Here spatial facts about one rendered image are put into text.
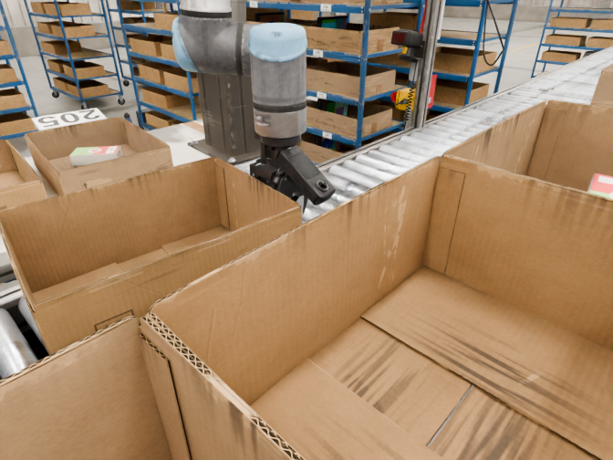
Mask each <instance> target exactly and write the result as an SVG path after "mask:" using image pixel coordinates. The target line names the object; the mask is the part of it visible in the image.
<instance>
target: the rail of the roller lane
mask: <svg viewBox="0 0 613 460"><path fill-rule="evenodd" d="M610 49H613V46H612V47H608V48H606V49H603V50H601V51H598V52H597V53H594V54H592V55H589V56H587V57H583V58H581V59H579V60H576V61H574V62H571V63H569V64H566V65H564V66H562V67H560V68H556V69H554V70H551V71H549V72H546V73H545V74H542V75H540V76H537V77H535V78H531V79H529V80H527V81H524V82H522V83H519V84H517V85H514V86H512V87H510V88H508V89H504V90H501V91H499V92H496V93H494V94H492V95H490V96H487V97H485V98H482V99H478V100H476V101H474V102H472V103H470V104H467V105H465V106H462V107H460V108H458V109H456V110H452V111H449V112H447V113H444V114H442V115H440V116H438V117H435V118H433V119H430V120H426V121H425V127H423V128H425V129H428V127H429V126H430V125H431V124H433V125H436V123H437V122H438V121H444V120H445V119H446V118H452V116H453V115H455V114H456V115H459V113H460V112H461V111H464V112H465V111H466V110H468V109H472V108H473V107H474V106H477V107H478V106H479V105H480V104H481V103H482V104H484V103H485V102H486V101H491V99H496V98H497V97H498V96H500V97H502V95H503V94H507V92H512V90H517V89H518V88H521V87H522V86H525V85H526V84H530V83H531V82H535V81H536V80H539V79H542V78H545V77H546V76H549V75H553V73H557V71H560V70H563V69H566V68H569V67H572V65H575V64H577V63H580V62H582V61H584V60H586V59H588V58H592V57H594V56H596V55H599V54H601V53H603V52H606V51H608V50H610ZM414 131H416V132H419V131H420V129H418V128H416V127H415V128H413V127H410V128H408V129H406V130H405V131H399V132H397V133H394V134H392V135H390V136H388V137H385V138H383V139H381V140H378V141H374V142H372V143H370V144H368V145H365V146H363V147H360V148H358V149H356V150H354V151H351V152H347V153H345V154H343V155H341V156H340V157H338V158H335V159H331V160H328V161H326V162H322V163H320V164H318V165H316V167H317V168H318V169H319V170H320V171H324V172H327V173H328V172H329V169H330V168H331V166H333V165H335V164H336V165H339V166H342V165H343V163H344V161H345V160H347V159H350V160H353V161H355V160H356V158H357V156H358V155H359V154H365V155H368V153H369V151H370V150H371V149H375V150H378V149H379V147H380V146H381V145H382V144H387V145H390V143H391V142H392V141H393V140H397V141H399V140H400V138H401V137H402V136H409V137H410V134H411V133H412V132H414ZM23 296H24V295H23V293H22V290H21V288H20V286H19V285H18V286H15V287H11V288H9V289H7V290H5V291H2V292H0V308H3V309H5V310H6V311H8V312H9V314H10V315H11V317H12V319H13V320H14V322H15V323H16V325H17V326H18V327H19V329H20V331H21V332H22V333H24V332H26V331H28V330H30V329H31V327H30V326H29V324H28V323H27V321H26V319H25V318H24V316H23V315H22V313H21V312H20V310H19V308H18V304H19V301H20V299H21V298H22V297H23Z"/></svg>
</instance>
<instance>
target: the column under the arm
mask: <svg viewBox="0 0 613 460"><path fill-rule="evenodd" d="M196 73H197V80H198V85H199V95H200V102H201V109H202V116H203V130H204V138H205V139H202V140H198V141H192V142H188V146H190V147H192V148H194V149H195V150H197V151H199V152H202V153H204V154H206V155H208V156H210V157H214V158H216V157H218V158H220V159H222V160H224V161H226V162H228V163H230V164H231V165H233V166H235V165H237V164H240V163H244V162H249V161H251V160H255V159H258V158H261V148H260V140H258V139H255V117H254V105H253V92H252V78H251V77H244V76H237V75H224V74H211V73H203V74H200V73H198V72H196Z"/></svg>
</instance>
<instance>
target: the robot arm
mask: <svg viewBox="0 0 613 460"><path fill-rule="evenodd" d="M171 33H172V44H173V49H174V54H175V57H176V59H177V61H178V63H179V65H180V67H181V68H182V69H184V70H186V71H191V72H198V73H200V74H203V73H211V74H224V75H237V76H244V77H251V78H252V92H253V105H254V117H255V139H258V140H260V148H261V158H260V159H257V160H256V162H253V163H251V164H249V168H250V175H252V176H253V173H255V178H256V179H258V180H259V181H261V182H263V183H265V184H267V185H269V186H270V187H272V188H274V189H276V190H277V191H278V192H280V193H282V194H284V195H285V196H287V197H289V198H291V199H292V200H294V201H296V202H297V203H299V204H300V205H301V211H302V216H303V213H304V212H305V210H306V206H307V200H308V199H309V200H310V202H311V203H312V204H313V205H319V204H322V203H324V202H325V201H327V200H329V199H330V198H331V196H332V195H333V194H334V192H335V191H336V188H335V187H334V186H333V185H332V183H331V182H330V181H329V180H328V179H327V178H326V176H325V175H324V174H323V173H322V172H321V171H320V170H319V169H318V168H317V167H316V166H315V164H314V163H313V162H312V161H311V160H310V159H309V158H308V157H307V155H306V154H305V153H304V152H303V151H302V150H301V149H300V148H299V146H298V145H295V144H298V143H300V142H301V134H303V133H304V132H305V131H306V130H307V36H306V30H305V29H304V28H303V27H302V26H299V25H296V24H290V23H266V24H261V25H253V24H245V23H236V22H233V21H232V8H231V6H230V0H181V3H180V16H178V17H176V18H175V19H174V20H173V22H172V28H171ZM292 145H295V146H292ZM258 163H261V164H258ZM257 164H258V165H257Z"/></svg>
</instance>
